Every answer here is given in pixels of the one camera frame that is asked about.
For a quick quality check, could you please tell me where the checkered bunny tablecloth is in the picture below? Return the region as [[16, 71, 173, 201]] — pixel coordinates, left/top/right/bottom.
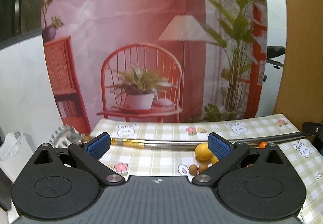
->
[[90, 114, 322, 223]]

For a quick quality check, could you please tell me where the white appliance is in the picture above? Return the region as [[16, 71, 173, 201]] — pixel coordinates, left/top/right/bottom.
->
[[1, 131, 33, 182]]

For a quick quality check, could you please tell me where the printed room scene backdrop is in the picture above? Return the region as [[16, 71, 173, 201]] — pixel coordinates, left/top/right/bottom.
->
[[41, 0, 267, 133]]

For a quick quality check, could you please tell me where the yellow lemon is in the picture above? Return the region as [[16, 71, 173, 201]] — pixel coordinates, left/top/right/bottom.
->
[[194, 142, 214, 162], [212, 156, 219, 164]]

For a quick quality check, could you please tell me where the wooden board panel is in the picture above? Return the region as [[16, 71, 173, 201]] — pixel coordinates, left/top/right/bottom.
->
[[274, 0, 322, 128]]

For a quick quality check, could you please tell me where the telescopic metal pole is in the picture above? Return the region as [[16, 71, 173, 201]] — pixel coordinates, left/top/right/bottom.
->
[[111, 132, 305, 150]]

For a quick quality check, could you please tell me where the small orange tangerine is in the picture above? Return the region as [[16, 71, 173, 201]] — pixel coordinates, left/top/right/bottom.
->
[[258, 141, 268, 149]]

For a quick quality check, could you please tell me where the black office chair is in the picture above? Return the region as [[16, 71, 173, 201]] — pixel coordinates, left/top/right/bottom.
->
[[262, 46, 286, 82]]

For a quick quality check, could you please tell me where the brown longan fruit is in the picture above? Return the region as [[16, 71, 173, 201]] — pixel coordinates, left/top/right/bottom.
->
[[189, 164, 198, 176], [198, 164, 209, 174]]

